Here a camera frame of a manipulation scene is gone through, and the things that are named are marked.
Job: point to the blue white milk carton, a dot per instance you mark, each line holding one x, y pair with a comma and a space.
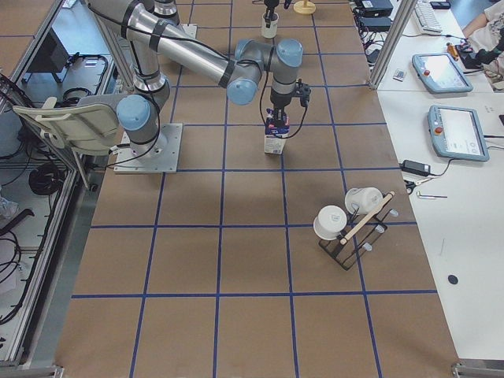
273, 143

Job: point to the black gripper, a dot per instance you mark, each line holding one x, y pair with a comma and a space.
280, 101
268, 8

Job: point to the white keyboard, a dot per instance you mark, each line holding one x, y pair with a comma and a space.
426, 19

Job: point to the white mug on rack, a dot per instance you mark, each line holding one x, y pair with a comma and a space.
362, 200
329, 222

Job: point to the upper teach pendant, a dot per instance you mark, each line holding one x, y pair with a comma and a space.
440, 73

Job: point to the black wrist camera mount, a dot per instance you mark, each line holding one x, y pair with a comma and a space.
302, 92

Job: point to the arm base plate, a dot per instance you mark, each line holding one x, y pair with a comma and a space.
162, 157

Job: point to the black wire mug rack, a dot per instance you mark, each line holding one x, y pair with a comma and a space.
359, 235

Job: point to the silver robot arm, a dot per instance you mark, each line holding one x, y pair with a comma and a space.
151, 28

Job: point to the beige plastic chair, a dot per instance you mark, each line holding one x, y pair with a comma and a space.
88, 128

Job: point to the black power brick on desk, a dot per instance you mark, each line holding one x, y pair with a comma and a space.
416, 168

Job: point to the white ribbed mug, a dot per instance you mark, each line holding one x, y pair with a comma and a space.
269, 32

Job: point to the aluminium frame post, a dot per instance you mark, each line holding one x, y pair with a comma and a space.
402, 16

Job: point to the teach pendant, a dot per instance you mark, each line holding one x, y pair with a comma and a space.
456, 133
440, 73

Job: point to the lower teach pendant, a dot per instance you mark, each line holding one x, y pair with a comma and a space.
456, 133

